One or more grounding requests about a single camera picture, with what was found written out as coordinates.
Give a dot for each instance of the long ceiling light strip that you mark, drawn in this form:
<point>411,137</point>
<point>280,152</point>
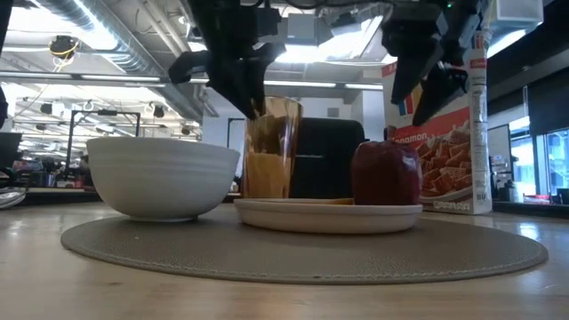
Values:
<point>111,78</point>

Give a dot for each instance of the cinnamon Life cereal box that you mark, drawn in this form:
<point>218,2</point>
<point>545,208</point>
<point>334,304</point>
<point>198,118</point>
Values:
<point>453,169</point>

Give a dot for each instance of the silver ceiling air duct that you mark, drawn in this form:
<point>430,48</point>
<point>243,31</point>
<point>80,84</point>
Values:
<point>129,53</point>

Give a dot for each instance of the black monitor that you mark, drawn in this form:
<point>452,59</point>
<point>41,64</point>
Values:
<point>9,149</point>

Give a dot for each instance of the white round plate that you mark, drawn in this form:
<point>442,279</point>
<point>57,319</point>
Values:
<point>324,218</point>

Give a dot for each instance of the white ribbed bowl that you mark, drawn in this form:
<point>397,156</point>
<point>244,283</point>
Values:
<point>160,178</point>

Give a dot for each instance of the red apple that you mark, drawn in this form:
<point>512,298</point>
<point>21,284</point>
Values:
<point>386,173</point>

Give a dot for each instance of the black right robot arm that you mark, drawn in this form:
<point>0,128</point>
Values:
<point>467,26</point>

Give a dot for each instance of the grey ceiling box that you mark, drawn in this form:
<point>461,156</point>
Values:
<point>302,26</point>

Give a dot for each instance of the black two-slot toaster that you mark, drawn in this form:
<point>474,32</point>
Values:
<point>326,164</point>

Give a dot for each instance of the black metal stand frame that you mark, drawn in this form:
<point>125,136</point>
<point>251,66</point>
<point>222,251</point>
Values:
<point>71,142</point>

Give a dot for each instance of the round grey woven placemat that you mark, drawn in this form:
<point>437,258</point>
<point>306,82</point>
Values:
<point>311,255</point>

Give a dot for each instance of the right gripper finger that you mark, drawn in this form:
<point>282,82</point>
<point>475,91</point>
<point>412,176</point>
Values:
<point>413,71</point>
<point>440,98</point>

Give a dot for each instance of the amber drinking glass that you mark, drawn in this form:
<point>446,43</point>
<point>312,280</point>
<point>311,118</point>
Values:
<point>271,169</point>

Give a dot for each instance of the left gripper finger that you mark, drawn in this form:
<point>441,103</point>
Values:
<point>258,75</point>
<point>233,80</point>

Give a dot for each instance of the white ceiling unit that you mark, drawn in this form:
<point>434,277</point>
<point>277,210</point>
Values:
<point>520,10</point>

